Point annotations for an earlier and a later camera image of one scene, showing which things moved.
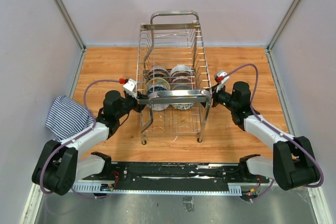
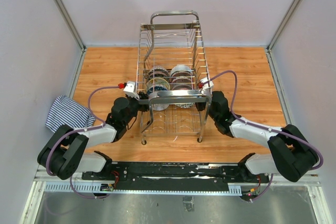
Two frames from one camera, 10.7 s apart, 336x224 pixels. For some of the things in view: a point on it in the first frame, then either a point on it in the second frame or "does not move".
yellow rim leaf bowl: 158,81 does not move
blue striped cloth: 68,118 does not move
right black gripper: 214,95 -> 199,106
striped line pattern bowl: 160,106 does not move
